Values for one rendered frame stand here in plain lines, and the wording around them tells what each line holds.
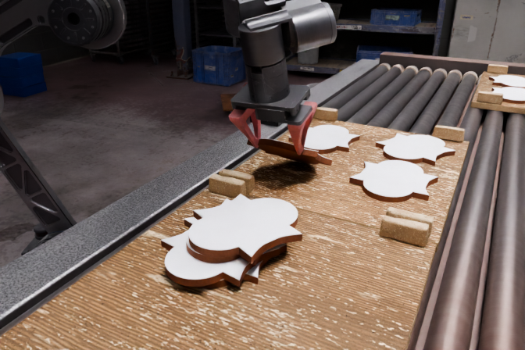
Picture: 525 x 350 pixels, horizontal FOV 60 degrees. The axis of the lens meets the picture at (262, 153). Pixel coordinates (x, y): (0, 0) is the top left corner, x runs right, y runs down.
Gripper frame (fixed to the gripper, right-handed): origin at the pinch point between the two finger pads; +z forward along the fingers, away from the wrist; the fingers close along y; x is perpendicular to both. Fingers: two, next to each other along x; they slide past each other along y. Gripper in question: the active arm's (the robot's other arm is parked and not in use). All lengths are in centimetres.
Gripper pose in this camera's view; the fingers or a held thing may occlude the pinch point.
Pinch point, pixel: (278, 144)
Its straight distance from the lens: 70.7
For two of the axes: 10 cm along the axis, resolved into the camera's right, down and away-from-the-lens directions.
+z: 1.5, 8.1, 5.7
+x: -4.4, 5.7, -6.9
